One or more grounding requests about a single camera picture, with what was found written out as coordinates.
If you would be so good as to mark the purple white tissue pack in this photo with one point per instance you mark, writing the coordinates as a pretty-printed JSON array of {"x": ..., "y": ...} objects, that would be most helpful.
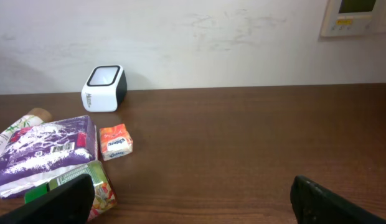
[{"x": 36, "y": 154}]

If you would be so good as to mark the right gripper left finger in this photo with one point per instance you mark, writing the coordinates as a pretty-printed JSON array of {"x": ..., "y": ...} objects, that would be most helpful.
[{"x": 69, "y": 203}]

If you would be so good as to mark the small orange tissue pack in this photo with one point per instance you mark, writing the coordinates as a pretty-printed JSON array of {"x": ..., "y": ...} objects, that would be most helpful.
[{"x": 115, "y": 142}]

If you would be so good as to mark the wall control panel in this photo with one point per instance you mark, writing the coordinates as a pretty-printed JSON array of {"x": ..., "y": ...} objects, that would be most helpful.
[{"x": 343, "y": 18}]

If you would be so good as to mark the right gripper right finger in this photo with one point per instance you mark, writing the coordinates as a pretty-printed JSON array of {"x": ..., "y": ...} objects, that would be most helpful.
[{"x": 313, "y": 203}]

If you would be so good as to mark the green orange snack packet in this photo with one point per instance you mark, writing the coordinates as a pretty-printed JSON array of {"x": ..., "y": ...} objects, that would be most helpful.
[{"x": 105, "y": 197}]

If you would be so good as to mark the white green tube brown cap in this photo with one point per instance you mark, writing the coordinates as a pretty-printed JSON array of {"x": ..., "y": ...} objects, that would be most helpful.
[{"x": 34, "y": 117}]

